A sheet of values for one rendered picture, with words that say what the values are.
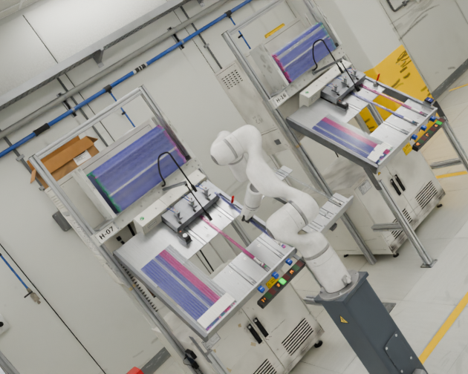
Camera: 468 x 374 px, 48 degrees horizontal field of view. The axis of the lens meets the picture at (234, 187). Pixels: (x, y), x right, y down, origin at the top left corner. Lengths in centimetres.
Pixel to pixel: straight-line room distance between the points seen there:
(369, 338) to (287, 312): 101
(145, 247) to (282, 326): 94
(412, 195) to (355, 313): 181
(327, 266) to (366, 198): 149
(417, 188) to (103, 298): 257
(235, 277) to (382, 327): 82
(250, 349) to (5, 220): 218
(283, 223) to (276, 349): 127
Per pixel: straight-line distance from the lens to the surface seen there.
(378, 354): 236
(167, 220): 294
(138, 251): 292
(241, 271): 280
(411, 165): 396
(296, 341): 330
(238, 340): 308
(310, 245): 215
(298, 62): 368
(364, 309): 228
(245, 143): 220
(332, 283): 223
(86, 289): 444
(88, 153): 331
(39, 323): 440
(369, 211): 363
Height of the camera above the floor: 171
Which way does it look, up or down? 11 degrees down
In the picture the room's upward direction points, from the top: 34 degrees counter-clockwise
